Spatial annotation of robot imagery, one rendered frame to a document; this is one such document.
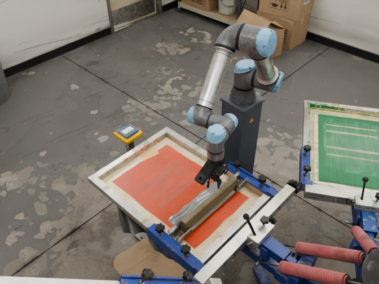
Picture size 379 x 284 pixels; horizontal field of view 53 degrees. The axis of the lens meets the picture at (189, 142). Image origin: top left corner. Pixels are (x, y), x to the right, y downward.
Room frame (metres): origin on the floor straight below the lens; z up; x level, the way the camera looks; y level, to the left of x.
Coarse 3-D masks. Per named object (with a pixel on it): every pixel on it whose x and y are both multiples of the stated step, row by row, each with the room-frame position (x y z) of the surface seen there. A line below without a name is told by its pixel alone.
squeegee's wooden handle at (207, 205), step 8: (224, 184) 1.26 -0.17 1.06; (232, 184) 1.27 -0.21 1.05; (224, 192) 1.23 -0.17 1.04; (208, 200) 1.16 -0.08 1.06; (216, 200) 1.18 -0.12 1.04; (200, 208) 1.11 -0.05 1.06; (208, 208) 1.14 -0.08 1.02; (192, 216) 1.07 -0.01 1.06; (200, 216) 1.10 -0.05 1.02; (184, 224) 1.03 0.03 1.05; (192, 224) 1.06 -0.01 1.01
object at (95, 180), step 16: (144, 144) 1.65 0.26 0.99; (192, 144) 1.64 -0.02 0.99; (128, 160) 1.54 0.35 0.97; (96, 176) 1.40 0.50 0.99; (112, 192) 1.28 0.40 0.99; (256, 192) 1.29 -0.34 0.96; (128, 208) 1.18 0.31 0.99; (256, 208) 1.16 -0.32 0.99; (144, 224) 1.08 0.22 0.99; (240, 224) 1.07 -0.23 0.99; (224, 240) 0.98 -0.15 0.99; (208, 256) 0.90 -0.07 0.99
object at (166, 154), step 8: (160, 152) 1.61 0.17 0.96; (168, 152) 1.61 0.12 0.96; (176, 152) 1.61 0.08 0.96; (144, 160) 1.55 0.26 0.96; (152, 160) 1.55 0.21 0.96; (160, 160) 1.55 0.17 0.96; (168, 160) 1.55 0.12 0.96; (184, 160) 1.54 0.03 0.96; (152, 168) 1.48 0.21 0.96; (192, 168) 1.48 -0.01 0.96; (200, 168) 1.47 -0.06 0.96; (192, 184) 1.36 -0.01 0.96; (200, 184) 1.36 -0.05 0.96; (184, 192) 1.30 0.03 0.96; (192, 192) 1.30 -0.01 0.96; (232, 200) 1.25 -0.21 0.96; (240, 200) 1.24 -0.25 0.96; (224, 208) 1.19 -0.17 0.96; (232, 208) 1.19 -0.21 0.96; (224, 216) 1.14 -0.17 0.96
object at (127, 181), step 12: (132, 168) 1.48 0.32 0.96; (144, 168) 1.48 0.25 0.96; (120, 180) 1.40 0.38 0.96; (132, 180) 1.39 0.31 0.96; (132, 192) 1.31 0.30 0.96; (144, 204) 1.23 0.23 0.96; (168, 204) 1.23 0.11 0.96; (180, 204) 1.23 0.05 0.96; (156, 216) 1.15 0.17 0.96; (168, 216) 1.15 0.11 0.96; (216, 216) 1.14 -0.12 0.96; (204, 228) 1.08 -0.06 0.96; (216, 228) 1.07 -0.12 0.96; (192, 240) 1.01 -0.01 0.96; (204, 240) 1.01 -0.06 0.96
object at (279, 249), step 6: (270, 240) 0.95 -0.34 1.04; (276, 240) 0.95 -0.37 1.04; (264, 246) 0.92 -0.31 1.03; (270, 246) 0.92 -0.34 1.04; (276, 246) 0.91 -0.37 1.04; (282, 246) 0.91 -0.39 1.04; (270, 252) 0.90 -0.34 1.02; (276, 252) 0.88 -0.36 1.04; (282, 252) 0.88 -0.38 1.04; (288, 252) 0.88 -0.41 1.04; (276, 258) 0.87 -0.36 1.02; (282, 258) 0.86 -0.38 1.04
